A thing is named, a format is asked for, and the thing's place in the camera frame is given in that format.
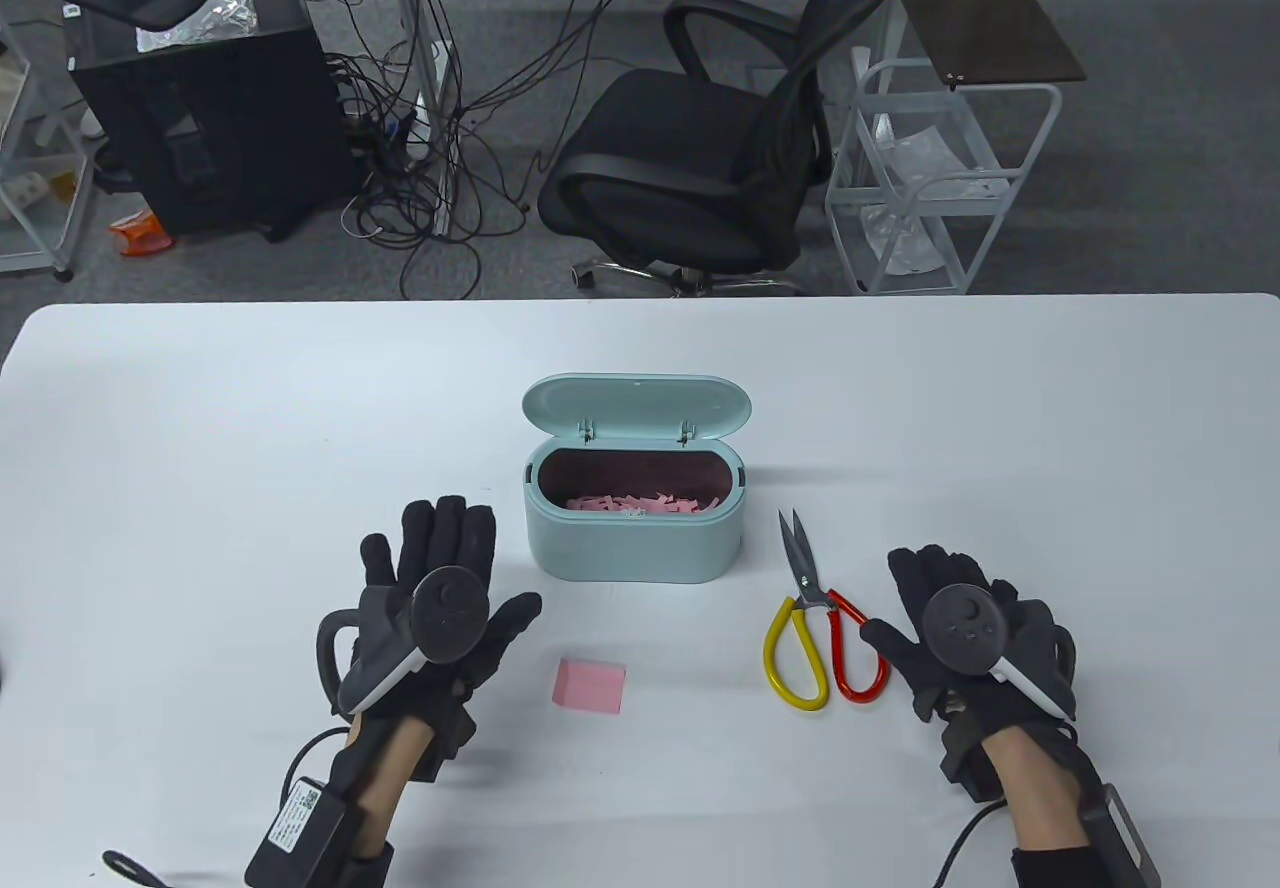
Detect black computer tower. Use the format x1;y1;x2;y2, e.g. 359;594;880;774
65;0;359;239

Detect person's right hand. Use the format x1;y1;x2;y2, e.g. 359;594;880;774
860;545;1079;729

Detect tangle of black cables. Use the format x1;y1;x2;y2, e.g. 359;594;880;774
320;0;671;299

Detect pile of pink paper pieces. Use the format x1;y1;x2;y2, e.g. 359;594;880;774
565;491;723;519

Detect mint green lidded box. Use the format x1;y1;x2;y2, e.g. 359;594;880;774
522;373;753;584

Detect crumpled silver foil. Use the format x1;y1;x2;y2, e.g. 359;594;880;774
135;0;261;54

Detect white shelf cart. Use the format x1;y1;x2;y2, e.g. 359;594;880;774
0;8;101;284

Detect dark brown board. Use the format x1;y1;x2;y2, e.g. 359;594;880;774
895;0;1088;87

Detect person's right forearm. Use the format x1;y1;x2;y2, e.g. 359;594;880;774
980;723;1111;854

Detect person's left hand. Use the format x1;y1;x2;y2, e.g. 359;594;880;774
360;496;543;729

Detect orange packet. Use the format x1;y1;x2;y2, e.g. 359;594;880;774
108;211;179;257

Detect white wire cart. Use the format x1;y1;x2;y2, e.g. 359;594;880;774
825;43;1063;295

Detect black office chair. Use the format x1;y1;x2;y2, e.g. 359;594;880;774
538;0;913;297

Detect clear plastic bag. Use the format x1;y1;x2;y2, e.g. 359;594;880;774
875;123;1011;199
862;203;951;274

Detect red and yellow handled scissors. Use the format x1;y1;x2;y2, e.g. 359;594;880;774
764;508;891;712

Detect grey and white controller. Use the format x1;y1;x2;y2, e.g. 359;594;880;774
922;583;1079;724
318;566;493;721

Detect pink waste paper sheet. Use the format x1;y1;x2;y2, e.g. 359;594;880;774
552;658;629;714

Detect black sensor module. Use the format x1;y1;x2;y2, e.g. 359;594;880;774
1080;786;1166;888
245;778;366;888

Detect black cable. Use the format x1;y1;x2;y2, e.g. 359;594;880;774
100;728;346;888
935;798;1011;888

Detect black forearm strap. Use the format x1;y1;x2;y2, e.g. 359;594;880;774
340;843;396;888
1010;843;1126;888

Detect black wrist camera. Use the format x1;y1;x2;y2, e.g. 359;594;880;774
938;703;1001;804
430;708;479;784

